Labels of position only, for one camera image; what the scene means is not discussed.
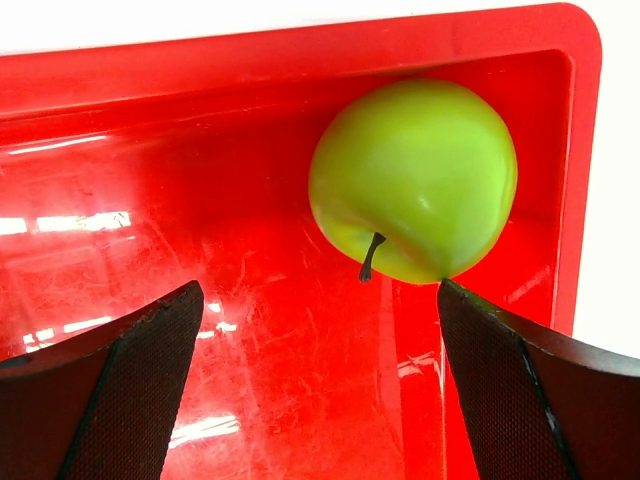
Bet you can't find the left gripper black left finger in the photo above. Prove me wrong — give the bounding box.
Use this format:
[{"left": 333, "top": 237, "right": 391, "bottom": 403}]
[{"left": 1, "top": 281, "right": 204, "bottom": 479}]

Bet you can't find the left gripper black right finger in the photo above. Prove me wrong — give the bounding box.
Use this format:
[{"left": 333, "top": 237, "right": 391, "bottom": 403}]
[{"left": 437, "top": 280, "right": 639, "bottom": 479}]

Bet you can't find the green apple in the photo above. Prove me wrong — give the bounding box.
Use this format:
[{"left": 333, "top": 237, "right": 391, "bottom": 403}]
[{"left": 308, "top": 79, "right": 518, "bottom": 285}]

